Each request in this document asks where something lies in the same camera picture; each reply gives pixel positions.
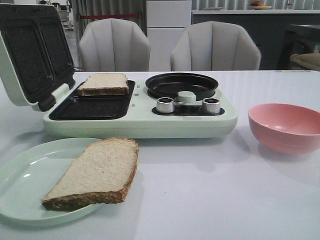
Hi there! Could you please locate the bread slice with brown crust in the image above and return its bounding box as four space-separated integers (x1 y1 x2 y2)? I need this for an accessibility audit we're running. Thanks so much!
41 137 139 211

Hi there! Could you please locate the pink bowl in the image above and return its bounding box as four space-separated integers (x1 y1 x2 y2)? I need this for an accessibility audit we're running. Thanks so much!
248 103 320 155

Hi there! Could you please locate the green breakfast maker lid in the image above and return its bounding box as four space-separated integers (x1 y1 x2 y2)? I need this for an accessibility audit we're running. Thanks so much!
0 3 75 112

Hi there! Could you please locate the green breakfast maker base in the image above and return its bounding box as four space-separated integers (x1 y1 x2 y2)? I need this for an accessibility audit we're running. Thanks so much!
43 79 238 139

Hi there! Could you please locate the silver left control knob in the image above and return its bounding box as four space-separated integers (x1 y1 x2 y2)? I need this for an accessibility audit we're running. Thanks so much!
156 97 175 114

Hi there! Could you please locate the silver control knob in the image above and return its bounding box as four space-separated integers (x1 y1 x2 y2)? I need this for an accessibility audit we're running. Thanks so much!
156 97 175 114
201 98 221 115

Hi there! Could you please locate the black round frying pan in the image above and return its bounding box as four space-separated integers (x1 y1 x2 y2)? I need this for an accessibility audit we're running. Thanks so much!
145 72 219 101

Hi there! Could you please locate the silver right control knob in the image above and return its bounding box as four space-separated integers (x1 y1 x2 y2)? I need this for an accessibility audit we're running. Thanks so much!
201 98 221 115

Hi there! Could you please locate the left beige chair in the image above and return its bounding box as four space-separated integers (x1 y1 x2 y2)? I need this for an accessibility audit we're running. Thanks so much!
79 18 151 72

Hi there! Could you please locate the beige chair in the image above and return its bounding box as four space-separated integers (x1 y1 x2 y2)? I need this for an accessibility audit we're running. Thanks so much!
79 18 151 72
170 21 262 72

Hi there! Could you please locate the right beige chair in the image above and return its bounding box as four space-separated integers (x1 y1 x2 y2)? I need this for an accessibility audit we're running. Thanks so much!
170 21 262 72

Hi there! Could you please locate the white cabinet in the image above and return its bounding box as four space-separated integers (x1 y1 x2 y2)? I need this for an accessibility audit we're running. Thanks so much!
146 0 192 72

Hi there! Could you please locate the dark kitchen counter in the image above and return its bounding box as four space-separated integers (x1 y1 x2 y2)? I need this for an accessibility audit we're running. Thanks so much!
191 9 320 70

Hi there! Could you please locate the light green plate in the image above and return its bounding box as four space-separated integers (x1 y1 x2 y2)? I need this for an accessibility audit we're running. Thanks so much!
0 137 101 227

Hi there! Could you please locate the fruit bowl on counter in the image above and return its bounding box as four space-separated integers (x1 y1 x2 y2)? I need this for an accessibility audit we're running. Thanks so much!
248 0 272 10

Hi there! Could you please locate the black appliance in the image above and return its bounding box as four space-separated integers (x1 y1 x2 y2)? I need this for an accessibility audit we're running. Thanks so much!
277 24 320 70

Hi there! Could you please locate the tan cushion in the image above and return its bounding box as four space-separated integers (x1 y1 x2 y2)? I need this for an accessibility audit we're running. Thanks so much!
290 53 320 71

